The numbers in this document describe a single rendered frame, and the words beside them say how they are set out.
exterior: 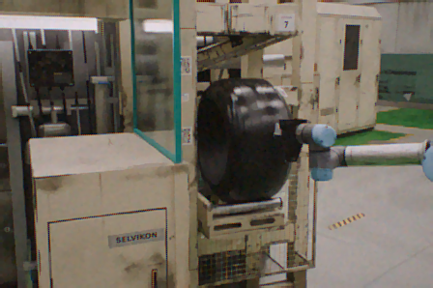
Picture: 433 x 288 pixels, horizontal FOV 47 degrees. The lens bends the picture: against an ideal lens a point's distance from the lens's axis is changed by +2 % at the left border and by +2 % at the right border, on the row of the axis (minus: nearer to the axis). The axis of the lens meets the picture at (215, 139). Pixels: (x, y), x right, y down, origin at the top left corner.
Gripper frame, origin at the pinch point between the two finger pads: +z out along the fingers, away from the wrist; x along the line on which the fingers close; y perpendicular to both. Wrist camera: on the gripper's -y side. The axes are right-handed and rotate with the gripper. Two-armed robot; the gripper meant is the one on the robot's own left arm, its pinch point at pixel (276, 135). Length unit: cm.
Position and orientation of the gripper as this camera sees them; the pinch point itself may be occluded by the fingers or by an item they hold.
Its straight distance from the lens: 196.8
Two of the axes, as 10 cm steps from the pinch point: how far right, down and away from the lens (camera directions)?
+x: -9.3, 0.6, -3.6
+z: -3.6, -0.7, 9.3
